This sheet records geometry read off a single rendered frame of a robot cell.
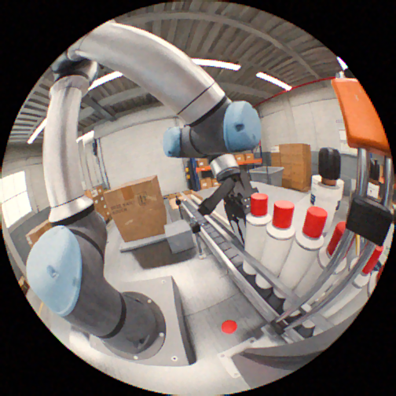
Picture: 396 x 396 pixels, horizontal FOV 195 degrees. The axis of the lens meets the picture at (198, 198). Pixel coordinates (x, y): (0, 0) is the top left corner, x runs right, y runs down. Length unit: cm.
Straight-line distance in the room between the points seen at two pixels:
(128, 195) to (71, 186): 33
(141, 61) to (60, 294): 25
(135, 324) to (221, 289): 24
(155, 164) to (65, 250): 419
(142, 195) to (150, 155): 382
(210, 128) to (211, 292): 37
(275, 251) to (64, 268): 27
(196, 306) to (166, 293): 9
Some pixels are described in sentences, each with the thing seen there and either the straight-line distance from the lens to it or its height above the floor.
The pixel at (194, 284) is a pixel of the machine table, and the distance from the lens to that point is 39.
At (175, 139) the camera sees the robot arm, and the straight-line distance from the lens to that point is 25.
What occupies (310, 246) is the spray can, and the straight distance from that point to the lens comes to 19.
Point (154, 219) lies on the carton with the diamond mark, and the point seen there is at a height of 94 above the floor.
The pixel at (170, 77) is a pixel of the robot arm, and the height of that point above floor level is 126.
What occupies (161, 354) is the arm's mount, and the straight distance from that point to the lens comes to 29.
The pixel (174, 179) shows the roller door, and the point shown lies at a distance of 428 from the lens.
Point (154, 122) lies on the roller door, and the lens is 458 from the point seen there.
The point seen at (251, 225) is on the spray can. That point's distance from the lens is 22.
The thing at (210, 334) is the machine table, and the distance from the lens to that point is 33.
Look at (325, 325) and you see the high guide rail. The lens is 25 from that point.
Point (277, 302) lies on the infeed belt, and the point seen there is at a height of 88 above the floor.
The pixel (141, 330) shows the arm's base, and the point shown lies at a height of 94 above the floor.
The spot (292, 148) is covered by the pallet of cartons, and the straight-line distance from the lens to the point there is 366.
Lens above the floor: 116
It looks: 18 degrees down
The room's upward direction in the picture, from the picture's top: 10 degrees counter-clockwise
